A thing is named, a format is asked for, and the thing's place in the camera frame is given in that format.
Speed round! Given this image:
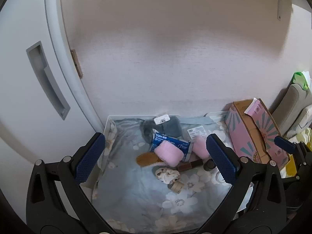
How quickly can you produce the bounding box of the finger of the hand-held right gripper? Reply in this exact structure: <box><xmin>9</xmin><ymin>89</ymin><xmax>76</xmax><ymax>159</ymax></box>
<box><xmin>274</xmin><ymin>136</ymin><xmax>297</xmax><ymax>154</ymax></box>

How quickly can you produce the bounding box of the floral blue cloth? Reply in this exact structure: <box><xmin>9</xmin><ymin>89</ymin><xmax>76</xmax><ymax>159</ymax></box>
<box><xmin>94</xmin><ymin>117</ymin><xmax>247</xmax><ymax>234</ymax></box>

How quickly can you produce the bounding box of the grey recessed wardrobe handle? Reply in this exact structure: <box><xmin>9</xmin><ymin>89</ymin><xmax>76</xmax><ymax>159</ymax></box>
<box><xmin>26</xmin><ymin>41</ymin><xmax>71</xmax><ymax>121</ymax></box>

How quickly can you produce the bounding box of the clear bag with white label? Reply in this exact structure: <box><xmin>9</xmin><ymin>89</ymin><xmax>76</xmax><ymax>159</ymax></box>
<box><xmin>180</xmin><ymin>116</ymin><xmax>230</xmax><ymax>142</ymax></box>

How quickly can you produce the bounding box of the white wall shelf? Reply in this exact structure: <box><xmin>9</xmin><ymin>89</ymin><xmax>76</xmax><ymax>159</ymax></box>
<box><xmin>276</xmin><ymin>0</ymin><xmax>312</xmax><ymax>20</ymax></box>

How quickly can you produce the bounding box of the small pink fluffy item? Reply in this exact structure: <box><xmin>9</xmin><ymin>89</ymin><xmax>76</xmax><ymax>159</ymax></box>
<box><xmin>192</xmin><ymin>135</ymin><xmax>210</xmax><ymax>160</ymax></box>

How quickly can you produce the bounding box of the spotted cream cloth item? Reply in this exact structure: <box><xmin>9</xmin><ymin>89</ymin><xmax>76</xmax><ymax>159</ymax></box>
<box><xmin>155</xmin><ymin>167</ymin><xmax>180</xmax><ymax>185</ymax></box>

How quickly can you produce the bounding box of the white wardrobe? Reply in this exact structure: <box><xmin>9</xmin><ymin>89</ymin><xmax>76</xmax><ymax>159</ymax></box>
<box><xmin>0</xmin><ymin>0</ymin><xmax>109</xmax><ymax>234</ymax></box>

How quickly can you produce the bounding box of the brown plush sock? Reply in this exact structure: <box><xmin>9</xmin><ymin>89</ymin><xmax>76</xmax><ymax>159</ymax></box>
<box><xmin>136</xmin><ymin>152</ymin><xmax>169</xmax><ymax>169</ymax></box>

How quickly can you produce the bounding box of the wooden cylinder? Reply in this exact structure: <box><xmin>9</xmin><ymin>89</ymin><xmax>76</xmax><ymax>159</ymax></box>
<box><xmin>168</xmin><ymin>179</ymin><xmax>187</xmax><ymax>196</ymax></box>

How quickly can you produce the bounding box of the grey plush item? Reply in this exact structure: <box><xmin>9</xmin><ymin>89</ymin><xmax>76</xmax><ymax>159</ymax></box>
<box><xmin>143</xmin><ymin>114</ymin><xmax>183</xmax><ymax>145</ymax></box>

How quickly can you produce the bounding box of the yellow cloth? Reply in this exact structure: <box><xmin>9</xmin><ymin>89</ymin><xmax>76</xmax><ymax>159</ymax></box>
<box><xmin>280</xmin><ymin>128</ymin><xmax>312</xmax><ymax>179</ymax></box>

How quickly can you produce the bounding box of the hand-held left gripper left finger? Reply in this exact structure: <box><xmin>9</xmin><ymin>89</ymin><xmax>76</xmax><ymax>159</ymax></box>
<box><xmin>26</xmin><ymin>132</ymin><xmax>106</xmax><ymax>234</ymax></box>

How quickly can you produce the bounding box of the green and white bag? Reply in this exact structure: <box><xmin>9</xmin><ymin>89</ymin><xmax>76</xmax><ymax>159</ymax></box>
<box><xmin>292</xmin><ymin>71</ymin><xmax>312</xmax><ymax>90</ymax></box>

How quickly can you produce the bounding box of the large pink fluffy item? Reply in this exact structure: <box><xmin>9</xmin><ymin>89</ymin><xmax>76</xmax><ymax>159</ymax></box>
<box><xmin>155</xmin><ymin>140</ymin><xmax>184</xmax><ymax>168</ymax></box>

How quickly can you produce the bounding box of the brown rectangular tube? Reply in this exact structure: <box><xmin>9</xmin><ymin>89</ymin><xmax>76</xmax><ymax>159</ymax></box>
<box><xmin>177</xmin><ymin>160</ymin><xmax>204</xmax><ymax>172</ymax></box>

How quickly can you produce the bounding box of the small wooden wall block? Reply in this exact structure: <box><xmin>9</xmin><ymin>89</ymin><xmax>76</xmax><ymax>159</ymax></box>
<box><xmin>70</xmin><ymin>49</ymin><xmax>83</xmax><ymax>79</ymax></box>

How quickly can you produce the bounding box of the grey cushion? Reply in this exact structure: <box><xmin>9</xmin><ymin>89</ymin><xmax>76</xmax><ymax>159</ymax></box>
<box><xmin>271</xmin><ymin>83</ymin><xmax>312</xmax><ymax>138</ymax></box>

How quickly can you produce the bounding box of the dark small cylinder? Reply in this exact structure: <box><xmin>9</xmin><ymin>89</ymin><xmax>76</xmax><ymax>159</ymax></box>
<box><xmin>203</xmin><ymin>159</ymin><xmax>216</xmax><ymax>172</ymax></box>

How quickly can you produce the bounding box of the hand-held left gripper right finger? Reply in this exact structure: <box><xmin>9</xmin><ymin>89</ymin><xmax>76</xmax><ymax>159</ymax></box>
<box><xmin>206</xmin><ymin>134</ymin><xmax>287</xmax><ymax>234</ymax></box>

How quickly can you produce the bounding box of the white storage box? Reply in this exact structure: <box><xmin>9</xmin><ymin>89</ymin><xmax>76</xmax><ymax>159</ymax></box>
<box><xmin>91</xmin><ymin>113</ymin><xmax>254</xmax><ymax>234</ymax></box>

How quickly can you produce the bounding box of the blue wet wipes packet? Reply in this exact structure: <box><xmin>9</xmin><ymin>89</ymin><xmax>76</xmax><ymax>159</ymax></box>
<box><xmin>149</xmin><ymin>132</ymin><xmax>191</xmax><ymax>162</ymax></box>

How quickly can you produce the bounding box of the pink cardboard box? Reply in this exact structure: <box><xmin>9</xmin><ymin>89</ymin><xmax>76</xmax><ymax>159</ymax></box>
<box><xmin>224</xmin><ymin>98</ymin><xmax>291</xmax><ymax>171</ymax></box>

